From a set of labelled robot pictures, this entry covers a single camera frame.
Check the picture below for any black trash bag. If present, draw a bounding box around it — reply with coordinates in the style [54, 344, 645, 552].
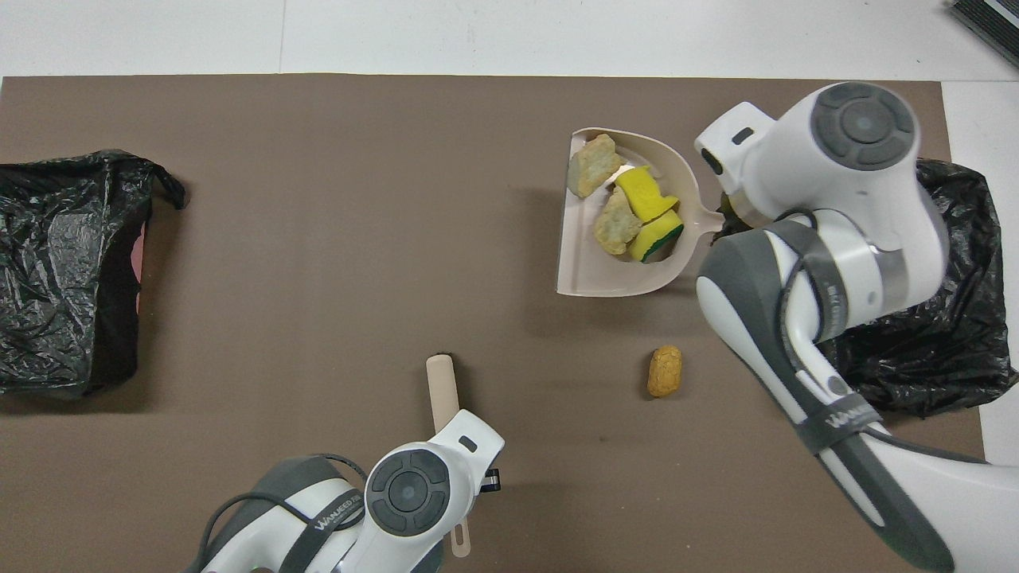
[0, 149, 188, 399]
[816, 158, 1019, 419]

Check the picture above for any brown table mat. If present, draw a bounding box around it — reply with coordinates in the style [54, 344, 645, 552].
[0, 74, 998, 573]

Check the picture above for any dark ribbed panel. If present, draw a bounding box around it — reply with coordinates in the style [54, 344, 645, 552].
[946, 0, 1019, 68]

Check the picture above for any beige hand brush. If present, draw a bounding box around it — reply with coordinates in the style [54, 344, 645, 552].
[426, 353, 473, 558]

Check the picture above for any beige sponge chunk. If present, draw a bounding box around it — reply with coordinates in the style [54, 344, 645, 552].
[567, 133, 624, 199]
[595, 187, 642, 256]

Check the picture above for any pink waste bin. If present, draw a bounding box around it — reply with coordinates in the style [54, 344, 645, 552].
[130, 221, 150, 315]

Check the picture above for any orange peanut-shaped sponge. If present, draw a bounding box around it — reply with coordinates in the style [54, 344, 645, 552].
[646, 344, 683, 399]

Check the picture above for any black velcro cable strap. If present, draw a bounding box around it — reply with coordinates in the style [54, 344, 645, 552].
[796, 402, 884, 454]
[784, 219, 853, 343]
[279, 489, 367, 573]

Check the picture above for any yellow sponge piece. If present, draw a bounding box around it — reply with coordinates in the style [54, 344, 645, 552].
[614, 166, 680, 224]
[629, 209, 685, 263]

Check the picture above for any beige plastic dustpan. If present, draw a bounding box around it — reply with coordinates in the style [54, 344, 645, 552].
[556, 127, 729, 298]

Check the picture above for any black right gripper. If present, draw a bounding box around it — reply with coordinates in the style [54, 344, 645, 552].
[715, 189, 755, 238]

